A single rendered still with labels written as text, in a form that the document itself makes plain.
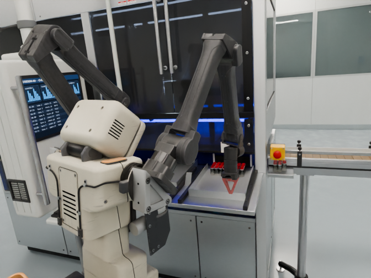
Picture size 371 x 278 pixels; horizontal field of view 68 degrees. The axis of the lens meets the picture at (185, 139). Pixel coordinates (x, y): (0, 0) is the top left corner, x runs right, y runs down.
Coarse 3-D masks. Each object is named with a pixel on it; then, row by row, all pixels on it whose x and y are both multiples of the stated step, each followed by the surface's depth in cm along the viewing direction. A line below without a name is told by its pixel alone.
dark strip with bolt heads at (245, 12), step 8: (248, 0) 127; (248, 8) 128; (248, 16) 129; (248, 24) 130; (248, 32) 131; (248, 40) 132; (248, 48) 133; (248, 56) 134; (248, 64) 135; (248, 72) 136; (248, 80) 137; (248, 88) 138; (248, 96) 139; (248, 104) 140; (248, 144) 145
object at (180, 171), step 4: (196, 160) 165; (180, 164) 169; (192, 164) 158; (196, 164) 165; (176, 168) 164; (180, 168) 163; (184, 168) 163; (188, 168) 153; (176, 172) 158; (180, 172) 157; (184, 172) 157; (176, 176) 152; (180, 176) 152; (184, 176) 147; (172, 180) 147; (176, 180) 146; (180, 180) 141; (176, 184) 136
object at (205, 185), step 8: (200, 176) 145; (208, 176) 149; (216, 176) 148; (248, 176) 144; (192, 184) 132; (200, 184) 139; (208, 184) 139; (216, 184) 138; (224, 184) 137; (232, 184) 136; (240, 184) 136; (248, 184) 130; (192, 192) 127; (200, 192) 126; (208, 192) 125; (216, 192) 123; (224, 192) 122; (240, 192) 128; (240, 200) 121
